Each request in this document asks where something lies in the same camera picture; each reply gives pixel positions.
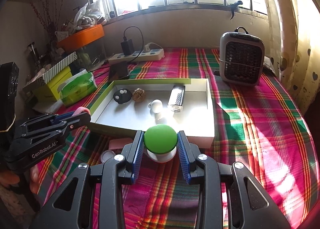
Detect black bike light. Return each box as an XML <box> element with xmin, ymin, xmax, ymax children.
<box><xmin>167</xmin><ymin>84</ymin><xmax>186</xmax><ymax>113</ymax></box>

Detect white paper stack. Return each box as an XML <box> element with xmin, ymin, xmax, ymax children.
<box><xmin>32</xmin><ymin>99</ymin><xmax>63</xmax><ymax>114</ymax></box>

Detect plastic bags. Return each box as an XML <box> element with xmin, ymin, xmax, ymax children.
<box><xmin>74</xmin><ymin>0</ymin><xmax>108</xmax><ymax>30</ymax></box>

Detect glass coffee press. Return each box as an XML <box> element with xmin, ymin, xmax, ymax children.
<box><xmin>27</xmin><ymin>42</ymin><xmax>42</xmax><ymax>69</ymax></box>

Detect clear glass container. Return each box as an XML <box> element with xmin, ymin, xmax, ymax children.
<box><xmin>76</xmin><ymin>40</ymin><xmax>107</xmax><ymax>69</ymax></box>

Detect black oval remote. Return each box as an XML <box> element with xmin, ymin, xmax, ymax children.
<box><xmin>113</xmin><ymin>89</ymin><xmax>132</xmax><ymax>105</ymax></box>

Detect green mushroom-shaped stand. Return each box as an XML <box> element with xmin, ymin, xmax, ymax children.
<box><xmin>144</xmin><ymin>124</ymin><xmax>178</xmax><ymax>163</ymax></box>

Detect person's left hand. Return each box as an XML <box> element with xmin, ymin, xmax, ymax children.
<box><xmin>0</xmin><ymin>167</ymin><xmax>40</xmax><ymax>194</ymax></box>

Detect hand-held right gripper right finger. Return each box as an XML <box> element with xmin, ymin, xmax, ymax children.
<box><xmin>177</xmin><ymin>130</ymin><xmax>292</xmax><ymax>229</ymax></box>

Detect striped box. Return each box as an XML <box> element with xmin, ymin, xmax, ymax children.
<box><xmin>24</xmin><ymin>52</ymin><xmax>78</xmax><ymax>87</ymax></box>

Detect plaid blanket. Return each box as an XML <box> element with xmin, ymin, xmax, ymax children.
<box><xmin>30</xmin><ymin>47</ymin><xmax>313</xmax><ymax>229</ymax></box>

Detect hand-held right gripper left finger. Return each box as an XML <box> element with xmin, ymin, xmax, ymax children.
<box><xmin>29</xmin><ymin>130</ymin><xmax>145</xmax><ymax>229</ymax></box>

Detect black phone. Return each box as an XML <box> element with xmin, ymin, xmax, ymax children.
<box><xmin>108</xmin><ymin>61</ymin><xmax>130</xmax><ymax>83</ymax></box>

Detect pink clip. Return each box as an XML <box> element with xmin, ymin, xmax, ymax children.
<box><xmin>75</xmin><ymin>106</ymin><xmax>91</xmax><ymax>117</ymax></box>
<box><xmin>109</xmin><ymin>138</ymin><xmax>134</xmax><ymax>150</ymax></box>

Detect black window hook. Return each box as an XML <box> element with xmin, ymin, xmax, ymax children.
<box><xmin>229</xmin><ymin>0</ymin><xmax>243</xmax><ymax>20</ymax></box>

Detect white power strip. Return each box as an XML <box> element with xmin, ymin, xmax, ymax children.
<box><xmin>108</xmin><ymin>48</ymin><xmax>165</xmax><ymax>65</ymax></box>

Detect yellow-green box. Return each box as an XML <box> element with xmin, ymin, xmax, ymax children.
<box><xmin>37</xmin><ymin>65</ymin><xmax>73</xmax><ymax>102</ymax></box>

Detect black charger cable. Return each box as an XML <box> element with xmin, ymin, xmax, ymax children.
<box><xmin>124</xmin><ymin>27</ymin><xmax>144</xmax><ymax>58</ymax></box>

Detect white mushroom-shaped knob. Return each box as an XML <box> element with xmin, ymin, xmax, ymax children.
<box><xmin>148</xmin><ymin>99</ymin><xmax>163</xmax><ymax>114</ymax></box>

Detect green tissue pack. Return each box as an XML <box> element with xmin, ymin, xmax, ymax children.
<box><xmin>59</xmin><ymin>70</ymin><xmax>97</xmax><ymax>107</ymax></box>

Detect shallow green white cardboard box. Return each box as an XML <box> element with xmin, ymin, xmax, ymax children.
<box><xmin>89</xmin><ymin>78</ymin><xmax>215</xmax><ymax>149</ymax></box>

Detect black charger adapter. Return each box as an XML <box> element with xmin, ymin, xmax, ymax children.
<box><xmin>121</xmin><ymin>39</ymin><xmax>134</xmax><ymax>56</ymax></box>

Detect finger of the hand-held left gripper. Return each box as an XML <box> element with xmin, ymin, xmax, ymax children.
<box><xmin>15</xmin><ymin>112</ymin><xmax>92</xmax><ymax>148</ymax></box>
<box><xmin>17</xmin><ymin>111</ymin><xmax>80</xmax><ymax>133</ymax></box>

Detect heart print curtain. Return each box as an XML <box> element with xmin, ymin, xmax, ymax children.
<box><xmin>257</xmin><ymin>0</ymin><xmax>320</xmax><ymax>117</ymax></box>

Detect orange box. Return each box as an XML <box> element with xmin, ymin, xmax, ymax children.
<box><xmin>56</xmin><ymin>24</ymin><xmax>105</xmax><ymax>51</ymax></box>

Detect small clear round jar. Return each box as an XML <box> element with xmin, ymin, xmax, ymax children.
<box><xmin>100</xmin><ymin>150</ymin><xmax>116</xmax><ymax>164</ymax></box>

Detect dried branches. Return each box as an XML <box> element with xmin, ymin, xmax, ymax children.
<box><xmin>27</xmin><ymin>0</ymin><xmax>73</xmax><ymax>44</ymax></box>

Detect small grey heater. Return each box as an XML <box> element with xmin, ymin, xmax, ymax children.
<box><xmin>219</xmin><ymin>27</ymin><xmax>265</xmax><ymax>87</ymax></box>

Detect brown walnut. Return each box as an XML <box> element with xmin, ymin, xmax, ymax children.
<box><xmin>132</xmin><ymin>88</ymin><xmax>147</xmax><ymax>102</ymax></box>

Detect white plug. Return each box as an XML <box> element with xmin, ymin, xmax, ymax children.
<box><xmin>144</xmin><ymin>42</ymin><xmax>160</xmax><ymax>53</ymax></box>

